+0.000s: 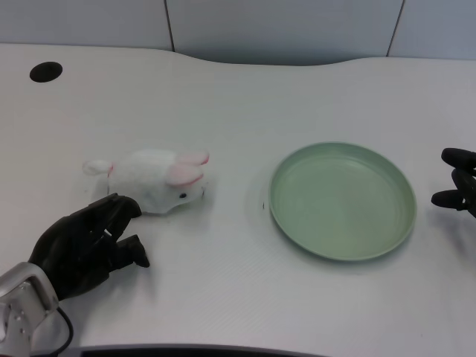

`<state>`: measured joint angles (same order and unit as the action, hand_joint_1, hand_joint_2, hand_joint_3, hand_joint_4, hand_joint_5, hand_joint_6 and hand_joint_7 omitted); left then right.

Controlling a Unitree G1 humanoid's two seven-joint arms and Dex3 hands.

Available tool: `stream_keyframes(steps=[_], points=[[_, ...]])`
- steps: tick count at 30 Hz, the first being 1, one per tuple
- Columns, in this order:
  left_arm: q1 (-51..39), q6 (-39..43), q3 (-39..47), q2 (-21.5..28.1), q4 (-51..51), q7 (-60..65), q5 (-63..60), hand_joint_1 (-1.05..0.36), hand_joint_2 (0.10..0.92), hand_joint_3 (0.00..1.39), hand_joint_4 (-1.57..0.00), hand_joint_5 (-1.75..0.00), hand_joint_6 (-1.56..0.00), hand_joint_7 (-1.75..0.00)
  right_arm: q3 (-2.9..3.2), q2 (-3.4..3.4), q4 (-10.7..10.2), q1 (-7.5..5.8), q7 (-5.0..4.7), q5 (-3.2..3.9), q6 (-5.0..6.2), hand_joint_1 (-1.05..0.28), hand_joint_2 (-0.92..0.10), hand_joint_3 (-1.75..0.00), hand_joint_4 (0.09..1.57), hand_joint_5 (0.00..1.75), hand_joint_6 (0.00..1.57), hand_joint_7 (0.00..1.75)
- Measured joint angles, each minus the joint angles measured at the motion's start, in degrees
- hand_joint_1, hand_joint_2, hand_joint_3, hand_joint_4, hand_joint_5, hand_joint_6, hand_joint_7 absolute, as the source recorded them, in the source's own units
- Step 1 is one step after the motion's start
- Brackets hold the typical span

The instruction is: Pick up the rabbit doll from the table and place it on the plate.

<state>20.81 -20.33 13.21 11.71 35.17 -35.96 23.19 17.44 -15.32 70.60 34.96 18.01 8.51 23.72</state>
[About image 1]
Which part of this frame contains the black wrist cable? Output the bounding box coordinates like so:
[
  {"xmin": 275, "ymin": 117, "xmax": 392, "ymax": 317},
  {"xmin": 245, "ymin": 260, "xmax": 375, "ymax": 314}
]
[{"xmin": 44, "ymin": 305, "xmax": 74, "ymax": 353}]

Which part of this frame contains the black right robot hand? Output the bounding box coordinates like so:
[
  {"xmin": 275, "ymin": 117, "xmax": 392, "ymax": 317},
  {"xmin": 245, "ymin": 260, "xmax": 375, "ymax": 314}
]
[{"xmin": 431, "ymin": 147, "xmax": 476, "ymax": 219}]

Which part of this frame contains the white plush rabbit doll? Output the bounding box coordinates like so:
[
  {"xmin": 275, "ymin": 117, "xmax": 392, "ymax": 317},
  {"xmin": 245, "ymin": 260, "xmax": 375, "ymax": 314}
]
[{"xmin": 82, "ymin": 148, "xmax": 210, "ymax": 216}]

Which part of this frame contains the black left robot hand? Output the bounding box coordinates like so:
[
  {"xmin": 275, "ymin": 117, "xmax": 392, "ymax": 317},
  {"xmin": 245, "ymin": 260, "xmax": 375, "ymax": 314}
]
[{"xmin": 28, "ymin": 193, "xmax": 151, "ymax": 300}]

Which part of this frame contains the black round table grommet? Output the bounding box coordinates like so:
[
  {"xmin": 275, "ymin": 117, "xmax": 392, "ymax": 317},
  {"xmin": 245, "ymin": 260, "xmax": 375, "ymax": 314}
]
[{"xmin": 29, "ymin": 61, "xmax": 64, "ymax": 83}]

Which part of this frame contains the green round plate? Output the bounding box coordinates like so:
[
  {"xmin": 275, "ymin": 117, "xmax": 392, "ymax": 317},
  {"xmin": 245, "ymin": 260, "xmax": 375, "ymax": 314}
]
[{"xmin": 268, "ymin": 141, "xmax": 418, "ymax": 263}]

